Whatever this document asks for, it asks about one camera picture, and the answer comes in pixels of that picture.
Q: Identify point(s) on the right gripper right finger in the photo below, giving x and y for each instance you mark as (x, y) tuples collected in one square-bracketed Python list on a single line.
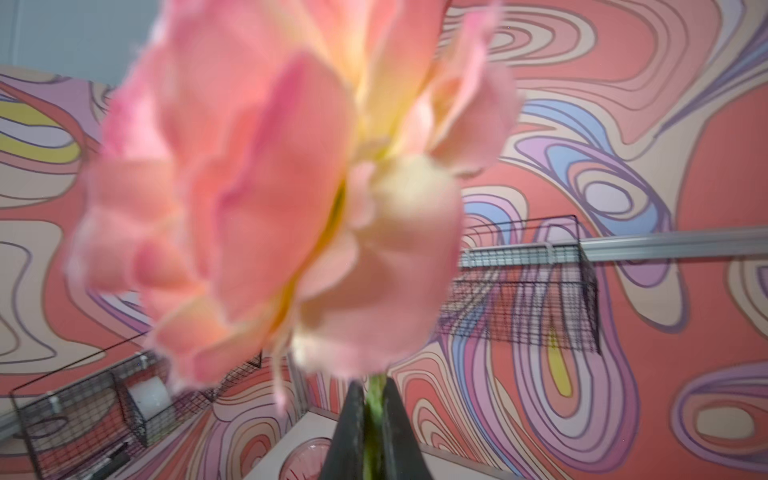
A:
[(402, 456)]

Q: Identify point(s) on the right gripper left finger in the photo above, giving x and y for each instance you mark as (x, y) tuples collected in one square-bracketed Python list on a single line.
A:
[(345, 457)]

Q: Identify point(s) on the pink carnation stem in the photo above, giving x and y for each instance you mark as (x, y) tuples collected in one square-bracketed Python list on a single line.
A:
[(285, 176)]

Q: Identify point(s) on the red-grey glass vase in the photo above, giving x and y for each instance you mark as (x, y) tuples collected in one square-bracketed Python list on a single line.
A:
[(305, 462)]

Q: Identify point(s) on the white tape roll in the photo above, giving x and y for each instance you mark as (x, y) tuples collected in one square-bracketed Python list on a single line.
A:
[(150, 396)]

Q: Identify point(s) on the black marker pen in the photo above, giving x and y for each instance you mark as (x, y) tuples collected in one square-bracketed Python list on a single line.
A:
[(111, 463)]

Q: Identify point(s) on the back wire basket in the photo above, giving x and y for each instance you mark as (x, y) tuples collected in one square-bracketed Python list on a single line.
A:
[(525, 282)]

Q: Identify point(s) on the wire basket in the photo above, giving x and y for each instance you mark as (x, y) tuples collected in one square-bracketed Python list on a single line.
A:
[(525, 282), (59, 422)]

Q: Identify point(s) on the left wire basket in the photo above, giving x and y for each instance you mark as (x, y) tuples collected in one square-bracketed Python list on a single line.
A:
[(59, 422)]

